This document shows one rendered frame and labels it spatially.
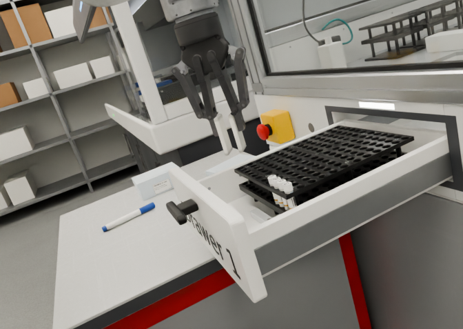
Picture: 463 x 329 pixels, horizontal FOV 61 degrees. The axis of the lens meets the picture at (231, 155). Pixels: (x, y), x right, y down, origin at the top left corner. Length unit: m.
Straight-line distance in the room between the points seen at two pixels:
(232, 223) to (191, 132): 0.97
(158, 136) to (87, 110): 3.47
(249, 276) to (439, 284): 0.41
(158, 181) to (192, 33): 0.56
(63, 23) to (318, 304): 3.85
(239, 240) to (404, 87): 0.35
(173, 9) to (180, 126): 0.77
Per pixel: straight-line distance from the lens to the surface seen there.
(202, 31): 0.64
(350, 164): 0.57
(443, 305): 0.82
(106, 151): 4.85
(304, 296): 0.87
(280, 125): 0.94
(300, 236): 0.50
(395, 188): 0.57
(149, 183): 1.11
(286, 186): 0.52
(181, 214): 0.53
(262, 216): 0.60
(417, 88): 0.63
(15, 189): 4.52
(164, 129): 1.36
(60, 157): 4.85
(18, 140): 4.38
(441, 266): 0.76
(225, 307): 0.79
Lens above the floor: 1.11
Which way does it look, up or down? 16 degrees down
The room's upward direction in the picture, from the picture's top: 17 degrees counter-clockwise
